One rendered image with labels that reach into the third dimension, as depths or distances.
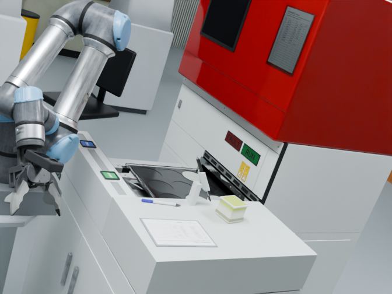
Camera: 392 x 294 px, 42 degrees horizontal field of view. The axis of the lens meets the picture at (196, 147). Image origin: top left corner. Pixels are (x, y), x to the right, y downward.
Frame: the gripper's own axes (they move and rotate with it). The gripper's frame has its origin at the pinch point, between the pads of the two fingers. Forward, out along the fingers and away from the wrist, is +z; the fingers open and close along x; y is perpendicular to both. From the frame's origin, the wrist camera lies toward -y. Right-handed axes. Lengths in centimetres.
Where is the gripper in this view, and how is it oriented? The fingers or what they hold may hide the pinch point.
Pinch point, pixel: (38, 216)
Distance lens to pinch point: 138.5
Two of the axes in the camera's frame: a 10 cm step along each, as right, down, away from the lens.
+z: 1.2, 9.7, -2.3
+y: -8.1, 2.2, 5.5
